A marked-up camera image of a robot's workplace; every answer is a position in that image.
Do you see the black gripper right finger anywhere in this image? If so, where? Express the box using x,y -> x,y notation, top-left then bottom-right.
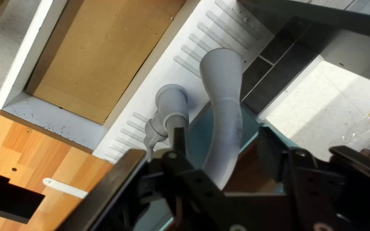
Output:
328,145 -> 370,178

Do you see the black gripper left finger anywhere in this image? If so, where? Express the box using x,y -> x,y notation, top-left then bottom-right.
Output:
56,148 -> 146,231

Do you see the grey toy tap faucet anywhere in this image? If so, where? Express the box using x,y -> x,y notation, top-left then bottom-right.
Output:
143,48 -> 242,188

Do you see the wooden toy kitchen counter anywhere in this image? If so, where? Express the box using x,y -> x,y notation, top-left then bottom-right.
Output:
0,110 -> 110,231

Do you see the white toy sink basin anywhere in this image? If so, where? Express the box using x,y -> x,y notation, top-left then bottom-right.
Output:
0,0 -> 272,160

